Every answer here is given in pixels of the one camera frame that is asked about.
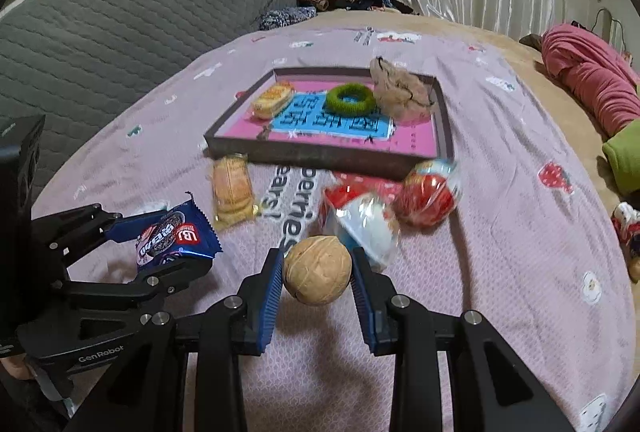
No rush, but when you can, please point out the blue cookie packet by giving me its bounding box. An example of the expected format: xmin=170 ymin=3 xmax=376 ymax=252
xmin=136 ymin=192 xmax=222 ymax=272

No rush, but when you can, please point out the brown walnut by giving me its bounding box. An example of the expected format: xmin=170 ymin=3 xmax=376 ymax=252
xmin=282 ymin=236 xmax=352 ymax=306

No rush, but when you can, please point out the yellow packaged cake snack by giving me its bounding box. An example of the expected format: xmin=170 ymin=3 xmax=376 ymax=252
xmin=252 ymin=81 xmax=296 ymax=120

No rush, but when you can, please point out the green knitted ring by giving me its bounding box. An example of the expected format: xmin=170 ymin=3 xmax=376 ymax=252
xmin=324 ymin=82 xmax=379 ymax=117

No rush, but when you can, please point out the beige mesh drawstring pouch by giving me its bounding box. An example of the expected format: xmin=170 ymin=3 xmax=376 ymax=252
xmin=370 ymin=57 xmax=434 ymax=126

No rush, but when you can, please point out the orange packaged biscuit snack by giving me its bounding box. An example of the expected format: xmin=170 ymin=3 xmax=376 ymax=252
xmin=210 ymin=154 xmax=259 ymax=230

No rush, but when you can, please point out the red white blue egg toy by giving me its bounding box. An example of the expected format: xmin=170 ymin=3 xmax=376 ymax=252
xmin=319 ymin=182 xmax=400 ymax=273

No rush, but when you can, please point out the grey quilted headboard cushion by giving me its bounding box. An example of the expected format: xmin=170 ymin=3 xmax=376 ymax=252
xmin=1 ymin=0 xmax=296 ymax=188

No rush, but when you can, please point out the red white knitted item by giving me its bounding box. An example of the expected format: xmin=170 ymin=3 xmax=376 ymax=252
xmin=612 ymin=202 xmax=640 ymax=282

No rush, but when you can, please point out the purple cardboard tray box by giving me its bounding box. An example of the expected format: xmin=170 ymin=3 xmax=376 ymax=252
xmin=205 ymin=67 xmax=454 ymax=181

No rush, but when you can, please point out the pink strawberry print blanket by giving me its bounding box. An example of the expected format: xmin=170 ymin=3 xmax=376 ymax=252
xmin=34 ymin=30 xmax=636 ymax=431

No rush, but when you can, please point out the pink and blue book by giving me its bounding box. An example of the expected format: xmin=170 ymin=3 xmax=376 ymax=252
xmin=214 ymin=80 xmax=437 ymax=157

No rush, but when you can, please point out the blue floral cloth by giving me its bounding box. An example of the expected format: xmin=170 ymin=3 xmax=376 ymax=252
xmin=258 ymin=6 xmax=318 ymax=31

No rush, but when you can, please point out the green fleece blanket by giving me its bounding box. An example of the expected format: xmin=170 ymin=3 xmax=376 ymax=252
xmin=602 ymin=119 xmax=640 ymax=196

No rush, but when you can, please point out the tan bed sheet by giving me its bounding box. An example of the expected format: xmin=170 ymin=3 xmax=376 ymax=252
xmin=299 ymin=8 xmax=640 ymax=378

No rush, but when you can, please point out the pink rolled quilt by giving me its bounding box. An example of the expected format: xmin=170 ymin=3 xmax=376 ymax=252
xmin=541 ymin=24 xmax=639 ymax=137

